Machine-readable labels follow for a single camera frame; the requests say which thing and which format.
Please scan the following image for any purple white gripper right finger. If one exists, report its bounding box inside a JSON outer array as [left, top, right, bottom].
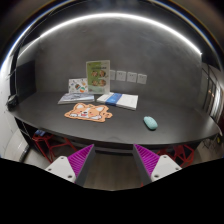
[[132, 144, 181, 186]]

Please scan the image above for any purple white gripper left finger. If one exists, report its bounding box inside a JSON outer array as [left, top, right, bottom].
[[46, 145, 96, 186]]

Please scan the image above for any teal computer mouse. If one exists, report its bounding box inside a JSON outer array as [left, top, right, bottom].
[[144, 116, 158, 130]]

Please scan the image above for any orange corgi mouse pad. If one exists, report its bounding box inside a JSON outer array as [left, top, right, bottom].
[[64, 103, 113, 122]]

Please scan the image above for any red chair left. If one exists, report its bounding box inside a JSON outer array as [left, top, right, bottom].
[[32, 130, 77, 163]]

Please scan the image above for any red chair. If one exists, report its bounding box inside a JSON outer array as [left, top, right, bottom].
[[157, 145, 194, 167], [32, 130, 77, 163]]

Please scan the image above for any red chair right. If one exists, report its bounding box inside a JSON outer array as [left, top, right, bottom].
[[157, 145, 194, 167]]

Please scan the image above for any white blue book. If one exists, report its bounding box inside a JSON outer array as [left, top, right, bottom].
[[97, 93, 138, 110]]

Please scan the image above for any grey magazine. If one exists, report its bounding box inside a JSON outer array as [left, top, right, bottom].
[[58, 93, 94, 104]]

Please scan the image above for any small illustrated card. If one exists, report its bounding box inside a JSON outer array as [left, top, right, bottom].
[[68, 78, 88, 93]]

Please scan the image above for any black device on table edge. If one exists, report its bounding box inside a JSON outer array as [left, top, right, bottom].
[[6, 95, 18, 110]]

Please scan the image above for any green standing booklet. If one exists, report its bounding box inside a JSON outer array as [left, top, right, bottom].
[[86, 60, 110, 94]]

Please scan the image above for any black monitor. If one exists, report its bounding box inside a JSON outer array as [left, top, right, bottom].
[[15, 61, 36, 103]]

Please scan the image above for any LED light strip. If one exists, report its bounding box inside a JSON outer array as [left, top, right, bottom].
[[0, 12, 203, 78]]

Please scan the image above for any white wall socket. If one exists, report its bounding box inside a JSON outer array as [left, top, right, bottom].
[[110, 70, 115, 80], [127, 72, 137, 83], [116, 71, 126, 81], [137, 74, 147, 84]]

